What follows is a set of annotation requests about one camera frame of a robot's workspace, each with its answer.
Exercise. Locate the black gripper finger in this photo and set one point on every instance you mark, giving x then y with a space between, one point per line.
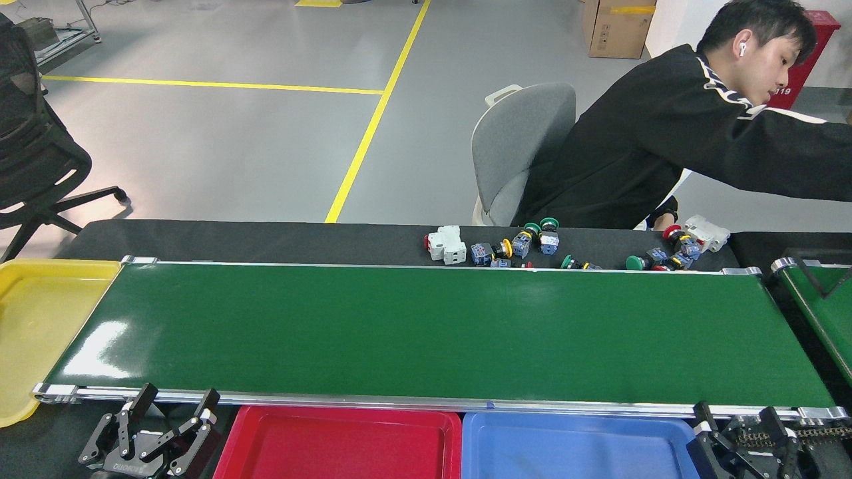
193 436
126 426
785 452
712 452

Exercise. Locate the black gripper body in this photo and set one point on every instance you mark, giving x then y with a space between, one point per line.
755 467
136 464

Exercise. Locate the green conveyor belt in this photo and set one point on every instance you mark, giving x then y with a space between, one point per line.
832 332
426 332

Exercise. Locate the red plastic tray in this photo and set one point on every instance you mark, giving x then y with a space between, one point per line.
333 446

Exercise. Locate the red fire extinguisher box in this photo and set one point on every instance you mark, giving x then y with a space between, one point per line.
809 66

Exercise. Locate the black office chair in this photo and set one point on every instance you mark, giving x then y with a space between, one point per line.
33 153

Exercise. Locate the white circuit breaker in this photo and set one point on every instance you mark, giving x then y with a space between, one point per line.
705 233
447 246

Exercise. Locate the grey metal box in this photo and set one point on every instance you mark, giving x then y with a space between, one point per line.
36 33

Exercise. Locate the person's right forearm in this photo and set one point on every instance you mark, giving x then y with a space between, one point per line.
805 156

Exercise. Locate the brown cardboard box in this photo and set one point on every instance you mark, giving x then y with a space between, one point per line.
619 30

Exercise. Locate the red push button switch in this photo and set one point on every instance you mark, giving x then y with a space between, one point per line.
689 249
499 263
680 261

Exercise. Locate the person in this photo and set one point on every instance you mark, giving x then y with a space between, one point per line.
632 146

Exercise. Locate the grey padded chair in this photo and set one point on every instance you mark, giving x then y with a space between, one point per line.
519 133

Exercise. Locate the yellow plastic tray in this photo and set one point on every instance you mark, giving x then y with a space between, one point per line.
46 332

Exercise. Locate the blue plastic tray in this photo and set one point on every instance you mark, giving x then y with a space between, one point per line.
572 452

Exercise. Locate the metal frame cart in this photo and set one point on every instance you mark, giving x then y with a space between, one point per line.
88 20

